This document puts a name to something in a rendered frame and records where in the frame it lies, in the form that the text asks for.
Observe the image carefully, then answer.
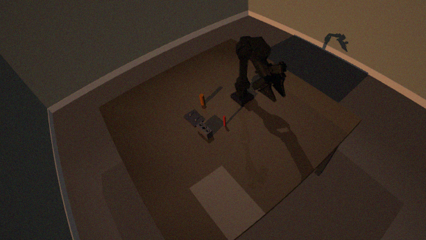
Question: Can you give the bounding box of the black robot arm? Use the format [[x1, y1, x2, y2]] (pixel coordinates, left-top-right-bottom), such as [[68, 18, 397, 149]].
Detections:
[[235, 36, 287, 99]]

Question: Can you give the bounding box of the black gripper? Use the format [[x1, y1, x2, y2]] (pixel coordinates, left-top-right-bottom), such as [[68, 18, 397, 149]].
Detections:
[[252, 62, 286, 102]]

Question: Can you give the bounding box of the orange cylinder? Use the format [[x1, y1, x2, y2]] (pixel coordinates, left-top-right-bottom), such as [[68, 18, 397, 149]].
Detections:
[[199, 94, 205, 105]]

